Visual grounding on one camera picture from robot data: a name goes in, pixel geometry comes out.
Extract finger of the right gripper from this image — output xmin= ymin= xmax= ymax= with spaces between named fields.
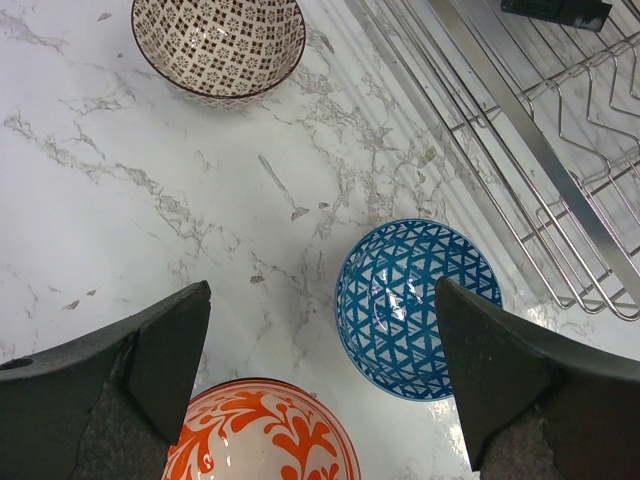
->
xmin=500 ymin=0 xmax=612 ymax=32

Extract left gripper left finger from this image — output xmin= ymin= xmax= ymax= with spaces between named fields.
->
xmin=1 ymin=281 xmax=211 ymax=479

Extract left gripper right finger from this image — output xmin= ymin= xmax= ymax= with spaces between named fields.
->
xmin=435 ymin=278 xmax=639 ymax=479

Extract metal wire dish rack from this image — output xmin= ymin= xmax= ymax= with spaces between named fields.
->
xmin=349 ymin=1 xmax=639 ymax=322

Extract blue triangle pattern bowl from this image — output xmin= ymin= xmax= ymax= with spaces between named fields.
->
xmin=334 ymin=219 xmax=503 ymax=402

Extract orange floral bowl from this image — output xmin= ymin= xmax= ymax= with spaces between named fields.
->
xmin=162 ymin=378 xmax=362 ymax=479

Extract brown square pattern bowl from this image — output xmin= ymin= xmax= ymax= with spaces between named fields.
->
xmin=131 ymin=0 xmax=306 ymax=110

